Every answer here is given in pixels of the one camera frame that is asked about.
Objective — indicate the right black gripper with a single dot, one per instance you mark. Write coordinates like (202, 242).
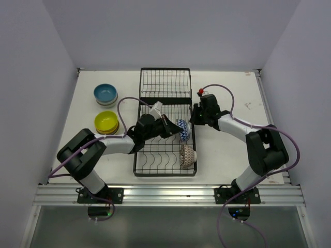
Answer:
(194, 119)

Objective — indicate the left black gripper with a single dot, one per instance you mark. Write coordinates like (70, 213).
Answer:
(169, 127)

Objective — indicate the blue zigzag patterned bowl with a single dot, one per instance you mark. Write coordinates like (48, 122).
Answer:
(186, 130)

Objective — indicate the black wire dish rack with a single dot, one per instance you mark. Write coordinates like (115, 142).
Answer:
(172, 87)

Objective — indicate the brown scale patterned bowl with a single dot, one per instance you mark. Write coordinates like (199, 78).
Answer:
(187, 156)

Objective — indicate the orange ceramic bowl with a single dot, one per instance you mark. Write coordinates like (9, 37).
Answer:
(116, 127)

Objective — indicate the lime yellow bowl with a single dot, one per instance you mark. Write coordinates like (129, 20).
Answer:
(106, 120)

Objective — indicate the pale grey-green bowl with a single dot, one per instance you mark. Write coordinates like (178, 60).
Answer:
(107, 133)

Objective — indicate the white ceramic bowl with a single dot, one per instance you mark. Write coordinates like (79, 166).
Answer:
(108, 102)

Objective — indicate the blue ceramic bowl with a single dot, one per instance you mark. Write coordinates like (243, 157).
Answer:
(105, 92)

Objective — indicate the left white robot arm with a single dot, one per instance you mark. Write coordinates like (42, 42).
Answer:
(81, 154)

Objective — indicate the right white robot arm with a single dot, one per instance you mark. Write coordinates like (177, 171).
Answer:
(265, 148)

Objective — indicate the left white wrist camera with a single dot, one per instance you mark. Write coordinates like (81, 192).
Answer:
(155, 110)

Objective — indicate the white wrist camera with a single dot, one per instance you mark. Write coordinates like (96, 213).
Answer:
(155, 110)
(201, 92)

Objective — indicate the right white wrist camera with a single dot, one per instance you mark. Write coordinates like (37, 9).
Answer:
(201, 92)

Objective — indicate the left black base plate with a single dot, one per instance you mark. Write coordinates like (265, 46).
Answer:
(115, 195)

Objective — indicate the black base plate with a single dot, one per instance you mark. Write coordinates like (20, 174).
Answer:
(223, 193)
(115, 195)

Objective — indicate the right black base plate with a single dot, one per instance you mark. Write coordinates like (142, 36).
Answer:
(223, 193)

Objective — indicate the aluminium mounting rail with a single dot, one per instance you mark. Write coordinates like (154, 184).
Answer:
(152, 195)

